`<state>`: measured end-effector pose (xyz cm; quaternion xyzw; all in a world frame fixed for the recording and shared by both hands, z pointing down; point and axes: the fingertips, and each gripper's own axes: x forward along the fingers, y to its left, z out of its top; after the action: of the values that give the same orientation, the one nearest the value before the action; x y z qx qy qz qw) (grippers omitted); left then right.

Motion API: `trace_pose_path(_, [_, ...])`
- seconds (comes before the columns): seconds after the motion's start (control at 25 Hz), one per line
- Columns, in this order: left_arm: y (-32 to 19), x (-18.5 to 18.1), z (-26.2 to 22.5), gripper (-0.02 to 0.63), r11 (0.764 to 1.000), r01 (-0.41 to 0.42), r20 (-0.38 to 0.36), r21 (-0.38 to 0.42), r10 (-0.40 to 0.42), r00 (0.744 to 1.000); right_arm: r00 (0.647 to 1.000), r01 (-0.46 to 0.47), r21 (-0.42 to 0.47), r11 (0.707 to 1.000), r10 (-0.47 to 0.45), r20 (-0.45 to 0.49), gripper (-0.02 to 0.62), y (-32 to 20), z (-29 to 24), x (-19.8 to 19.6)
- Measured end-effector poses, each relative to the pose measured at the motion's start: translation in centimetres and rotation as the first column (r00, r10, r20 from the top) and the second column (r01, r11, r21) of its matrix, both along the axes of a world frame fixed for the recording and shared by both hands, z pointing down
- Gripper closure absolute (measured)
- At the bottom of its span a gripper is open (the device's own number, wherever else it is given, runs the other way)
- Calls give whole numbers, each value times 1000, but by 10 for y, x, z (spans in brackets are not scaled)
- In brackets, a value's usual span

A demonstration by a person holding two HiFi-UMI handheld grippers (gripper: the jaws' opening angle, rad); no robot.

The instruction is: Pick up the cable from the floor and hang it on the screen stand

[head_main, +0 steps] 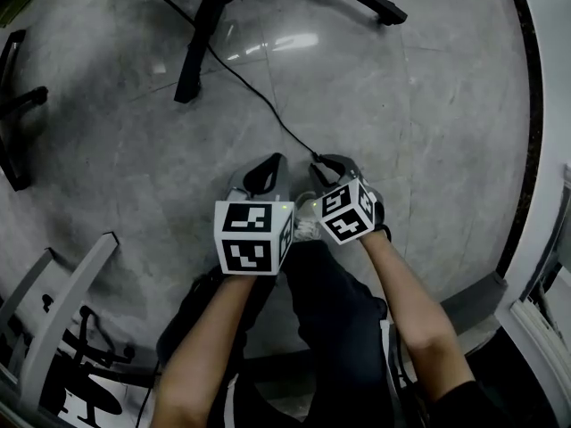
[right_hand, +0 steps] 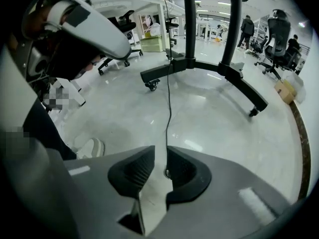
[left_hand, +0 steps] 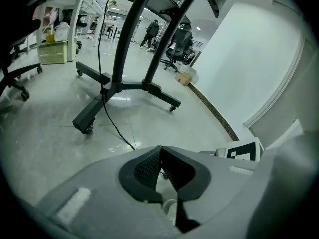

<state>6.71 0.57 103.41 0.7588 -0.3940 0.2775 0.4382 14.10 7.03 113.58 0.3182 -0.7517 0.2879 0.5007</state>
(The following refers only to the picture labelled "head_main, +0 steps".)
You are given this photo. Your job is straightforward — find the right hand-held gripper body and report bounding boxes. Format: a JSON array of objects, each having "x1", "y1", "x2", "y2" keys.
[{"x1": 310, "y1": 176, "x2": 386, "y2": 245}]

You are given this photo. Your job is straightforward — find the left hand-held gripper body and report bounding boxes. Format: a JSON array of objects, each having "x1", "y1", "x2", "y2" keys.
[{"x1": 212, "y1": 186, "x2": 297, "y2": 276}]

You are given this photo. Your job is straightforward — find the person's right forearm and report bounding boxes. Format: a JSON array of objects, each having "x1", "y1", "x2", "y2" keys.
[{"x1": 359, "y1": 229, "x2": 476, "y2": 400}]

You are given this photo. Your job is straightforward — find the person's left forearm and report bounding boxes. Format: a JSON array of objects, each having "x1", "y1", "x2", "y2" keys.
[{"x1": 151, "y1": 274, "x2": 280, "y2": 428}]

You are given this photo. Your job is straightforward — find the person's white shoe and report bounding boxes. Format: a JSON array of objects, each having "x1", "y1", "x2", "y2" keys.
[{"x1": 292, "y1": 192, "x2": 323, "y2": 243}]

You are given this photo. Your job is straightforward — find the person's black trousers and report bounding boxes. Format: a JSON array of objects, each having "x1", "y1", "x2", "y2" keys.
[{"x1": 155, "y1": 238, "x2": 402, "y2": 428}]

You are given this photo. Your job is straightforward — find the black TV floor stand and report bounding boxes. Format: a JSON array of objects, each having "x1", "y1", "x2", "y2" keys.
[{"x1": 104, "y1": 0, "x2": 410, "y2": 104}]

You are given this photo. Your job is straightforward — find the person's black shirt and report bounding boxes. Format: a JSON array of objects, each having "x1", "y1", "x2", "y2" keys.
[{"x1": 427, "y1": 379, "x2": 550, "y2": 428}]

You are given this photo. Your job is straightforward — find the black floor stand base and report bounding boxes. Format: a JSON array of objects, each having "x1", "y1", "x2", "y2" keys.
[{"x1": 0, "y1": 29, "x2": 49, "y2": 193}]

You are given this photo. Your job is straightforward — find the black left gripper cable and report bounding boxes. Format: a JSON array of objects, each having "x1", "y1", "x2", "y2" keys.
[{"x1": 133, "y1": 358, "x2": 162, "y2": 425}]

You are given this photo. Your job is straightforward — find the grey metal frame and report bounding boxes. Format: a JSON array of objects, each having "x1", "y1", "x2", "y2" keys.
[{"x1": 0, "y1": 232, "x2": 120, "y2": 418}]

